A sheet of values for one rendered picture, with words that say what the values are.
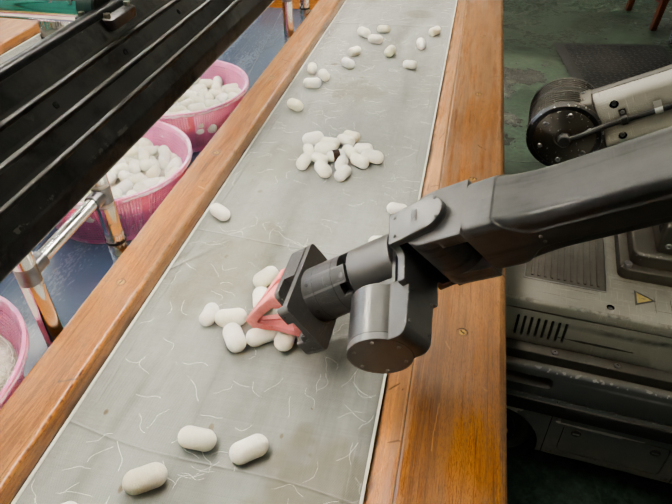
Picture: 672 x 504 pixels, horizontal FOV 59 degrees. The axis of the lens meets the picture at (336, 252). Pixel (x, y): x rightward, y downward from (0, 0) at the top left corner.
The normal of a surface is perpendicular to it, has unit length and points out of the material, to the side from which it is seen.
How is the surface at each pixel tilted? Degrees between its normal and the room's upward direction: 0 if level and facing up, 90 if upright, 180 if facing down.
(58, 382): 0
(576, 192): 43
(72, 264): 0
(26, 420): 0
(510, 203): 34
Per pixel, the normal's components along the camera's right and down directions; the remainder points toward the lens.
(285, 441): 0.00, -0.78
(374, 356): -0.09, 0.76
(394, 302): -0.66, -0.53
